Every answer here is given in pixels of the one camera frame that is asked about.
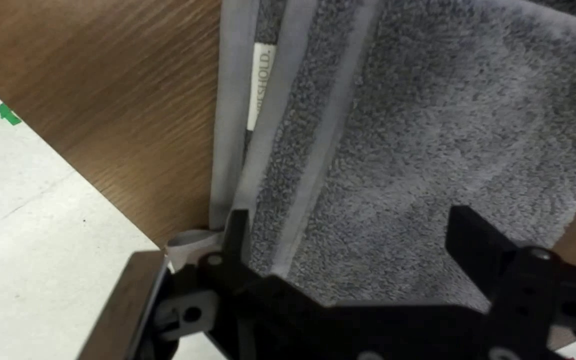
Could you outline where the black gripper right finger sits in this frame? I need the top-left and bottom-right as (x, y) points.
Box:
(445, 204), (576, 360)

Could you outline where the grey towel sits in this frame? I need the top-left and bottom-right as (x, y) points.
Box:
(206, 0), (576, 315)

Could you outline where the green tape mark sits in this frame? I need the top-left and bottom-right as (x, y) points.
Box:
(0, 101), (23, 127)

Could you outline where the wooden desk with black frame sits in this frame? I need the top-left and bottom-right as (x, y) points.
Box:
(0, 0), (576, 360)

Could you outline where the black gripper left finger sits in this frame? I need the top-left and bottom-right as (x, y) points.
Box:
(196, 207), (344, 360)

